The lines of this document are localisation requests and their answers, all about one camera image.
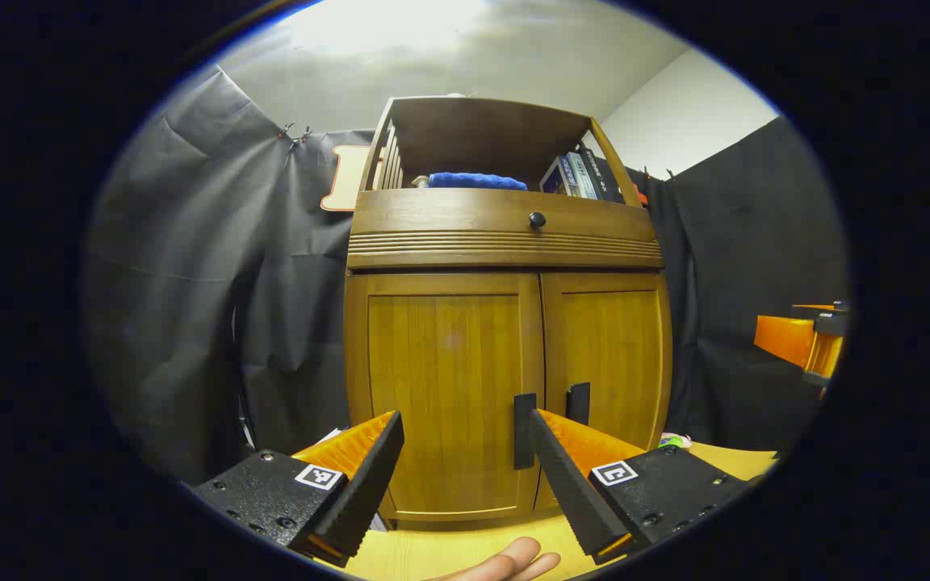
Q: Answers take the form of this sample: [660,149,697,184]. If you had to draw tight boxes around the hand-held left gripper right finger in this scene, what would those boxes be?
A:
[528,408,758,566]

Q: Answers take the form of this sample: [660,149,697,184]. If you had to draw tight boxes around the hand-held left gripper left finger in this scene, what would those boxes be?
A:
[191,410,406,568]

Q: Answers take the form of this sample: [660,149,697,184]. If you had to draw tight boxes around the wooden shoe cabinet door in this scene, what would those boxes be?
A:
[344,273,545,521]
[540,271,673,511]

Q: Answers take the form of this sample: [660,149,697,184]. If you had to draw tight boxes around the wooden double-door shoe cabinet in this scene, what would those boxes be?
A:
[342,95,674,524]

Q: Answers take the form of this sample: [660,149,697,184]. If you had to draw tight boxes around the wooden cabinet drawer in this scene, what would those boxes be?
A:
[346,190,664,270]

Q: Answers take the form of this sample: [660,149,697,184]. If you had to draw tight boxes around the grey spine book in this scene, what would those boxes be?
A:
[566,151,599,200]

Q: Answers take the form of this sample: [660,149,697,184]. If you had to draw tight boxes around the black backdrop cloth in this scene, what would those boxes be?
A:
[82,65,849,485]

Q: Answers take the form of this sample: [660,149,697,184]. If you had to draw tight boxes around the blue spine book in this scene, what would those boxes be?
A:
[539,156,575,196]

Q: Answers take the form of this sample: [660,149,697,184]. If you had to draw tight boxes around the blue folded towel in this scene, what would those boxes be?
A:
[428,171,529,192]

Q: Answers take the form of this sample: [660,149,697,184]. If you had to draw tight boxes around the ceiling light panel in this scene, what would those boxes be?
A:
[279,0,490,53]

